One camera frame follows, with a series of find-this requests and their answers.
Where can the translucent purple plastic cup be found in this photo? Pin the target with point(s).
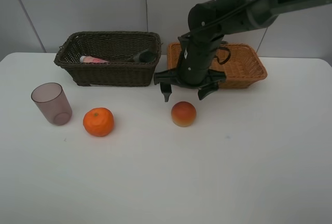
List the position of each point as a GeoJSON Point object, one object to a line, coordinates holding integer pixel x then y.
{"type": "Point", "coordinates": [52, 102]}

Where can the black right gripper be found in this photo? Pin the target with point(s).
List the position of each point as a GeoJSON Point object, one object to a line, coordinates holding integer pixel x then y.
{"type": "Point", "coordinates": [208, 85]}

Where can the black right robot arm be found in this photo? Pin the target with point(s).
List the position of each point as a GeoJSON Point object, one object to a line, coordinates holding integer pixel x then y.
{"type": "Point", "coordinates": [208, 23]}

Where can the light orange wicker basket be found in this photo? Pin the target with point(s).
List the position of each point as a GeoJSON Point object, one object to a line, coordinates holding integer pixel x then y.
{"type": "Point", "coordinates": [241, 65]}

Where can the pink bottle white cap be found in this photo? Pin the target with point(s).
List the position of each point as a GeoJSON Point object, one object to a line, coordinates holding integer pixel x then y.
{"type": "Point", "coordinates": [89, 59]}

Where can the red orange peach fruit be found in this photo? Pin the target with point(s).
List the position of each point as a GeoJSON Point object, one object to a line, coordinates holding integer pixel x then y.
{"type": "Point", "coordinates": [183, 114]}

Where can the dark green square bottle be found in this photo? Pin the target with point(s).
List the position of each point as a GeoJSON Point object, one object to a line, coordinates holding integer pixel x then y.
{"type": "Point", "coordinates": [145, 56]}

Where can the dark brown wicker basket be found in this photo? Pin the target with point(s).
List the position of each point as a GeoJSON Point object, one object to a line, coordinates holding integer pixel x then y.
{"type": "Point", "coordinates": [115, 47]}

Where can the orange mandarin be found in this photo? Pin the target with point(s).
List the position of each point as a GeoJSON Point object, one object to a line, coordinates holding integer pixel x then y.
{"type": "Point", "coordinates": [99, 122]}

